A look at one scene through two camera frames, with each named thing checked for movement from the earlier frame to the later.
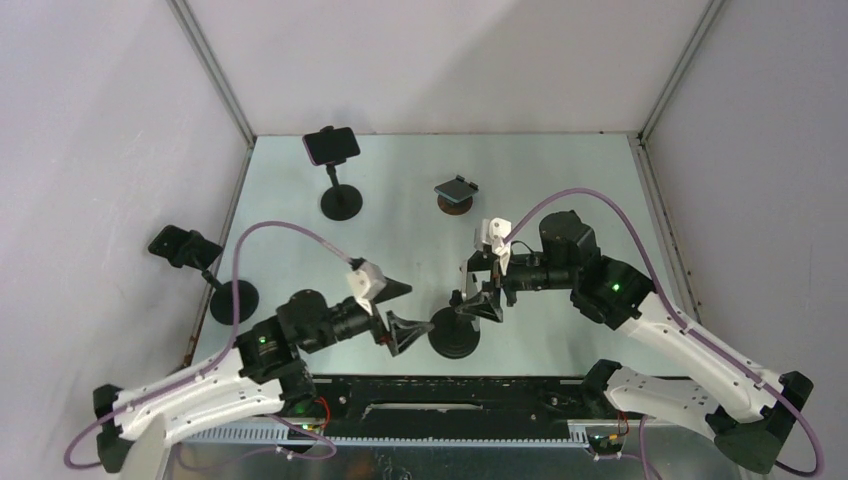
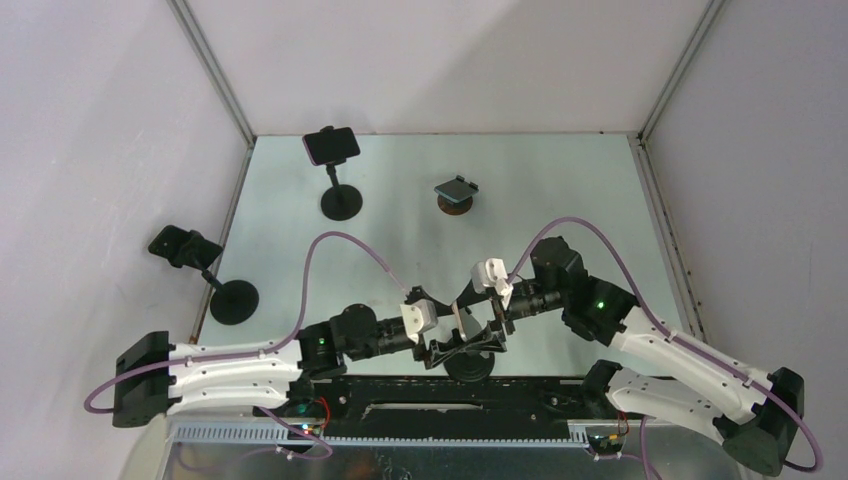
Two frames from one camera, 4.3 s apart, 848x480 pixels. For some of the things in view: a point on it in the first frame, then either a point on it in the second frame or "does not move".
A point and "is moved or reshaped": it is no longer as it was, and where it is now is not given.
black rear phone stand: (339, 202) does not move
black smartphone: (457, 189) does not move
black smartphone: (471, 281) is moved or reshaped
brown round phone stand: (454, 208) does not move
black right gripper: (450, 408) does not move
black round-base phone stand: (453, 335) is moved or reshaped
